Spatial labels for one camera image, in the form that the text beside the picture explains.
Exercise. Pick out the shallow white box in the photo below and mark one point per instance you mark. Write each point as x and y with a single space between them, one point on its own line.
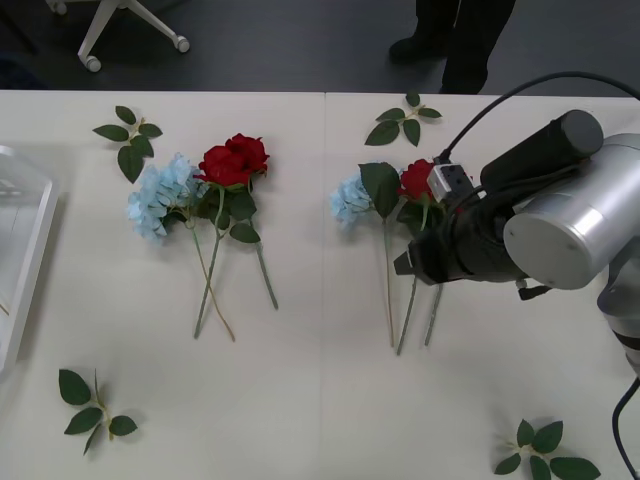
20 240

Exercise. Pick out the silver and black right arm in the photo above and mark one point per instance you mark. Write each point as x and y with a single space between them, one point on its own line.
565 230

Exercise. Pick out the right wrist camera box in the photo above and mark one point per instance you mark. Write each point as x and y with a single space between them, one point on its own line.
447 182

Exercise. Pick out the pale blue flower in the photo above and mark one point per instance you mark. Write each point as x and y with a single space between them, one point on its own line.
350 200
160 195

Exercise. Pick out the person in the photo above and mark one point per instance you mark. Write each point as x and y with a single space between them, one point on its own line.
470 45

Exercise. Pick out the white chair base with wheels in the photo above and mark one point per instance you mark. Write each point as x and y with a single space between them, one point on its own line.
107 20

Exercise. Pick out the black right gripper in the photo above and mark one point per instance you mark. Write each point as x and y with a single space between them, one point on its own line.
440 250

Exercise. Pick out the loose green leaf twig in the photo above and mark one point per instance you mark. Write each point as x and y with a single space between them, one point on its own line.
547 436
74 387
131 160
382 132

